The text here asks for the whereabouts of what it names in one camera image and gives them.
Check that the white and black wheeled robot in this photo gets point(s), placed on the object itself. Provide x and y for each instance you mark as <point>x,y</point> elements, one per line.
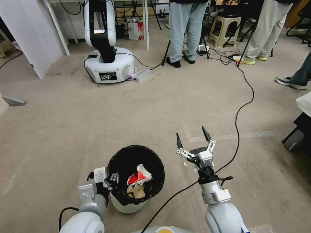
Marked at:
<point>102,36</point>

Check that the white table leg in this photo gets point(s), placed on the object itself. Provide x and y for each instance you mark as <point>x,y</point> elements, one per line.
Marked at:
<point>146,24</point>

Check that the white table leg frame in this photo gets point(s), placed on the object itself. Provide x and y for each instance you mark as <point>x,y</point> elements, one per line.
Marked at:
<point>59,26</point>

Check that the beige plastic stool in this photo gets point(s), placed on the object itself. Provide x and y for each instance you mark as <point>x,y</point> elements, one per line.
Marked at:
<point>224,29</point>

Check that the robot's white front shell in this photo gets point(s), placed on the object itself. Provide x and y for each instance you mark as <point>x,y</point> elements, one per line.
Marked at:
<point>160,229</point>

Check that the black tripod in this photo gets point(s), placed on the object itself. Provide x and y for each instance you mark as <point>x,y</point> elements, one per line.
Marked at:
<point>246,45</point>
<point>165,52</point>

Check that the person in beige trousers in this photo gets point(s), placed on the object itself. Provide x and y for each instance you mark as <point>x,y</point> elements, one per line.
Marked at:
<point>262,29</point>

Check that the red and white crumpled wrapper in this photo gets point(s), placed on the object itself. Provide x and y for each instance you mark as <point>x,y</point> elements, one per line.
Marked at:
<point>141,175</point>

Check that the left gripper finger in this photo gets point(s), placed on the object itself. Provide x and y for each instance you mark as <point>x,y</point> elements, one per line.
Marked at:
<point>114,176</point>
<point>108,185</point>

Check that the white and red paper bag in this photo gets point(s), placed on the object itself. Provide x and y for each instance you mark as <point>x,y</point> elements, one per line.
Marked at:
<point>136,30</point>

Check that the person in pale blue trousers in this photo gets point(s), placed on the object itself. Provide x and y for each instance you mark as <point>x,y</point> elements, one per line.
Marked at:
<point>184,29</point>

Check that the crumpled brown paper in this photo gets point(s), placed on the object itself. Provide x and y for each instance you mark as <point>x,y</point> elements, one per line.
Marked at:
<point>137,191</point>

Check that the grey metal wedge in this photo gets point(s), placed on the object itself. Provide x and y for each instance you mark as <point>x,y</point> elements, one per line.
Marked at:
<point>13,100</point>

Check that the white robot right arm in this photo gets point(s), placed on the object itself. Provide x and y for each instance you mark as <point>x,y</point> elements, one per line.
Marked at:
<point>218,213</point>

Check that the white cloth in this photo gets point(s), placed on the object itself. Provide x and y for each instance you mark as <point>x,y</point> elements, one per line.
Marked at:
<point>305,104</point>

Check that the black box furniture foot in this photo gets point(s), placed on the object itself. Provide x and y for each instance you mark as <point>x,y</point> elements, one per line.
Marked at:
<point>297,136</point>

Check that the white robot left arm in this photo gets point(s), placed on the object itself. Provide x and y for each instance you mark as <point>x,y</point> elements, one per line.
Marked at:
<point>82,218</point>

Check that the person's leg with grey shoe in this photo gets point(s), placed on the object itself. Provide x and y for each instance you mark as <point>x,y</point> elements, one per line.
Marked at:
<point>300,75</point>

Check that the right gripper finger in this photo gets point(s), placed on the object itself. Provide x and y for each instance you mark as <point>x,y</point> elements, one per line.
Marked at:
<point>211,145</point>
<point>185,153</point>

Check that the white bin with black bag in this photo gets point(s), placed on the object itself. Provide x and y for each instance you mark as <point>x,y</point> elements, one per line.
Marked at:
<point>145,157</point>

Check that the white partition board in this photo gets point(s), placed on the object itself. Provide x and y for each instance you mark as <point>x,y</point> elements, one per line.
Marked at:
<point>29,34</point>

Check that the black office chair base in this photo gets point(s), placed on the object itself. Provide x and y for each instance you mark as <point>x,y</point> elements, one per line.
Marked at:
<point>301,29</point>

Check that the silver metal box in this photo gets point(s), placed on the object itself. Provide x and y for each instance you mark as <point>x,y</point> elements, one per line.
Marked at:
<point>141,75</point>

